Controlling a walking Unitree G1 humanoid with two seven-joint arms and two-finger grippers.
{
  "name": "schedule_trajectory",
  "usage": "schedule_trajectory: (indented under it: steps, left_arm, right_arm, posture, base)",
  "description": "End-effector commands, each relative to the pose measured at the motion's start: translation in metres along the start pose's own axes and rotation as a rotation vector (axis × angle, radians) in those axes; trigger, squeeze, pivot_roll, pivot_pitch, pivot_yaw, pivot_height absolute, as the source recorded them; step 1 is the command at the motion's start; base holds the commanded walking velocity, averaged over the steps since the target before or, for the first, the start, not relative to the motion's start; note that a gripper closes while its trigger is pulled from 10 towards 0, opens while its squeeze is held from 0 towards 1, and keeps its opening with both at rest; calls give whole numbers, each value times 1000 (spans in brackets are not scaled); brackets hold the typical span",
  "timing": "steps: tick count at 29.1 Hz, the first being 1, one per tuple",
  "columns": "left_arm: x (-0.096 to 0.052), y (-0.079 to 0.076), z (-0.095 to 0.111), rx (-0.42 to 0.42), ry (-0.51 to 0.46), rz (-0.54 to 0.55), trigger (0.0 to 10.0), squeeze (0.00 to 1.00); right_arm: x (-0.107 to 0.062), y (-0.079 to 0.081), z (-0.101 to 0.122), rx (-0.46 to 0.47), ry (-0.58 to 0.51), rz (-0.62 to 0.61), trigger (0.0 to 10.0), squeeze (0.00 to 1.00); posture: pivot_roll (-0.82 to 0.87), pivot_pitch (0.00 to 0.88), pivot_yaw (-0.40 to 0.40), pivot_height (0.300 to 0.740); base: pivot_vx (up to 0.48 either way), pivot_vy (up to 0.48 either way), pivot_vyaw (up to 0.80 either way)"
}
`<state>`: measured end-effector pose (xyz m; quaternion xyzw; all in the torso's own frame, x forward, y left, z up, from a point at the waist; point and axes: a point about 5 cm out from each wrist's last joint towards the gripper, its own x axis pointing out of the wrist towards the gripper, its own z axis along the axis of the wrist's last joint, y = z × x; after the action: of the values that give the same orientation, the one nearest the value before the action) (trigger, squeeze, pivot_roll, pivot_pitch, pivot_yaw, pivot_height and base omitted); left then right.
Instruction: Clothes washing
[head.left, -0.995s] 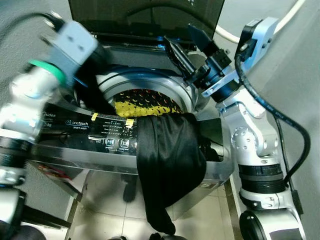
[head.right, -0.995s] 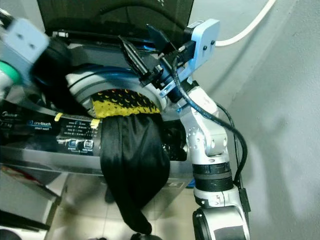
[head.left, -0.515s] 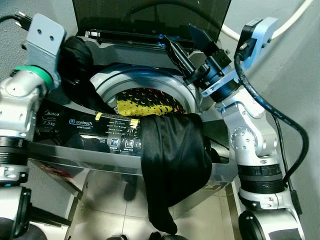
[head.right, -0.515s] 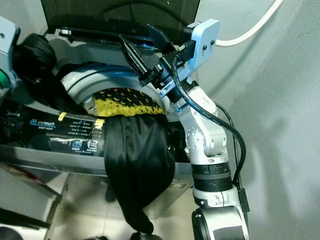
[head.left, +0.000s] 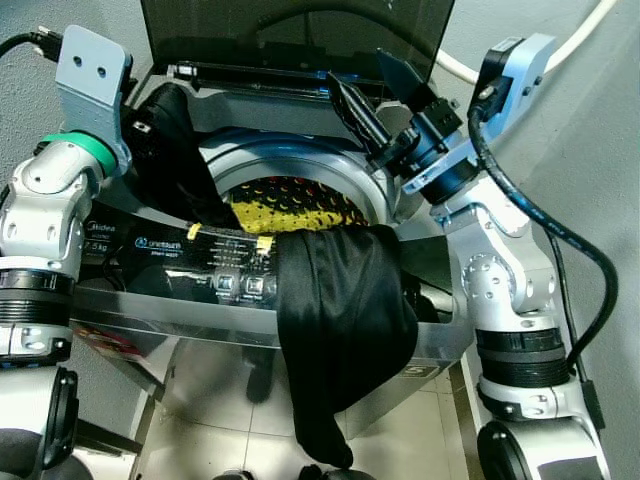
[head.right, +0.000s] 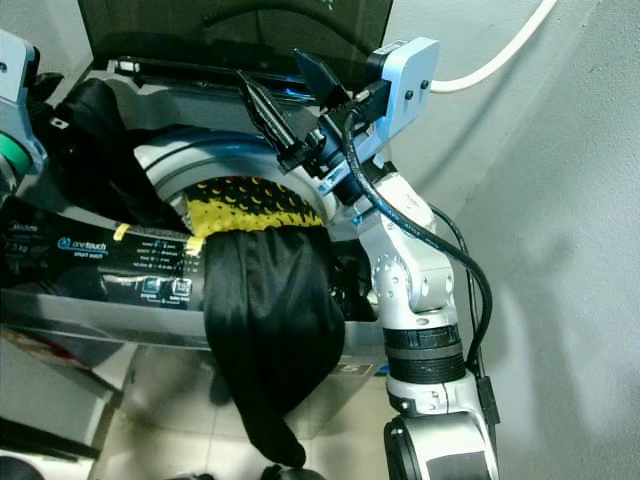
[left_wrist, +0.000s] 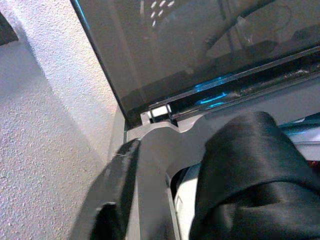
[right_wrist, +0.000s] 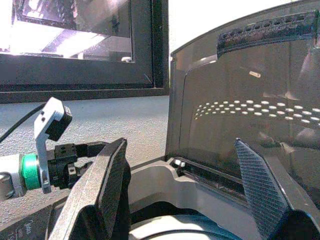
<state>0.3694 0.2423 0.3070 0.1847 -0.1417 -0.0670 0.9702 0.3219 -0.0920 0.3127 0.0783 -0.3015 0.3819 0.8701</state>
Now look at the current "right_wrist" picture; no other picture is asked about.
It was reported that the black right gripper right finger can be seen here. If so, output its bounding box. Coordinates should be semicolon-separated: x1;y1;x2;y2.
233;138;320;240

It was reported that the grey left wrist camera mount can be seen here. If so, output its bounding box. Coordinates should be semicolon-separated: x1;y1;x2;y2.
33;96;73;195

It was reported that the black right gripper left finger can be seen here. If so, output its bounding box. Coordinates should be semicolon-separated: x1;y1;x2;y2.
48;137;133;240

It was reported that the black framed window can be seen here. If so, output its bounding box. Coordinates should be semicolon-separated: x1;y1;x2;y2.
0;0;170;103

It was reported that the grey top-load washing machine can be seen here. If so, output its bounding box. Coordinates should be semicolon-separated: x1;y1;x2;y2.
0;156;320;240

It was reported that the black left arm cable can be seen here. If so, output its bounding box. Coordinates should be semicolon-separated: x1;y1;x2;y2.
0;103;47;145

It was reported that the dark translucent washer lid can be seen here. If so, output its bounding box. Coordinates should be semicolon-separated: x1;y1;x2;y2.
166;0;320;201

